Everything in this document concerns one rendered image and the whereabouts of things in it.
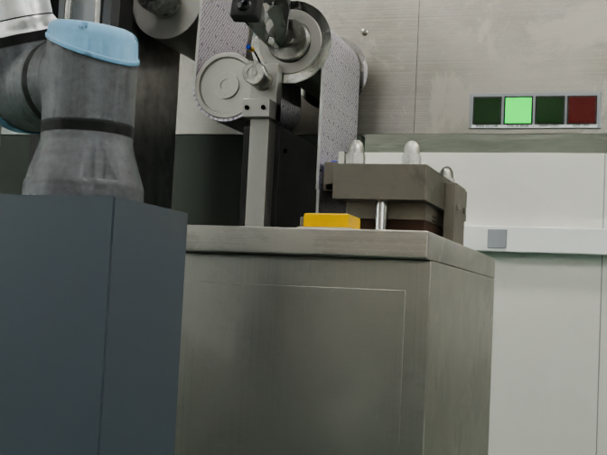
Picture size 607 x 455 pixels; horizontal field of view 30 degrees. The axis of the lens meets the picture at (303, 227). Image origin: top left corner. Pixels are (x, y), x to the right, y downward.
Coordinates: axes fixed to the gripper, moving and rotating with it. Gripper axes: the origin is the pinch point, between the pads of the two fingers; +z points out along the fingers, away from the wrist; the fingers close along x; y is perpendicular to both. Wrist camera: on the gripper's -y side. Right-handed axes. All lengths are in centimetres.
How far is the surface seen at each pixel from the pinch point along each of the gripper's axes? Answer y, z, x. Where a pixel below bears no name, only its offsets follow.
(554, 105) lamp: 20, 31, -45
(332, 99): 0.5, 13.3, -8.2
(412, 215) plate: -18.5, 23.3, -24.6
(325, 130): -6.5, 14.6, -8.2
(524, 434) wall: 104, 265, -15
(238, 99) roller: -4.0, 9.4, 7.5
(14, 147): 14, 37, 74
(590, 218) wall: 169, 210, -37
